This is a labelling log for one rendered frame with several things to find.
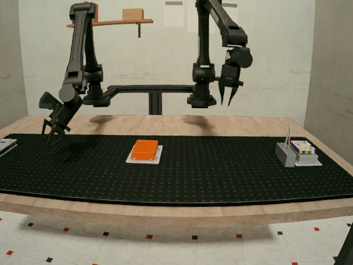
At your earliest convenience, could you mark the orange tube rack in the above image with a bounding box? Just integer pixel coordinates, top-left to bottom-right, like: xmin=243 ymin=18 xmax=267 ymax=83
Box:
xmin=131 ymin=140 xmax=158 ymax=161

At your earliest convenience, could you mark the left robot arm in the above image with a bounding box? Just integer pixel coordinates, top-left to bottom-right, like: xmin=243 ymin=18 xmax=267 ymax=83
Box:
xmin=190 ymin=0 xmax=253 ymax=101

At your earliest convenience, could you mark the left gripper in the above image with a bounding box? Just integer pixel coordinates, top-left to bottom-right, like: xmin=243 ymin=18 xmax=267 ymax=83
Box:
xmin=215 ymin=76 xmax=243 ymax=106

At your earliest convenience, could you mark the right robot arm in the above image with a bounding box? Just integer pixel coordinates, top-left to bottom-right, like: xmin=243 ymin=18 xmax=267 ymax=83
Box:
xmin=39 ymin=2 xmax=108 ymax=122

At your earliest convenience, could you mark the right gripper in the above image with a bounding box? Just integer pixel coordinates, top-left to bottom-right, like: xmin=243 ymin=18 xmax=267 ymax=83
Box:
xmin=40 ymin=109 xmax=75 ymax=149

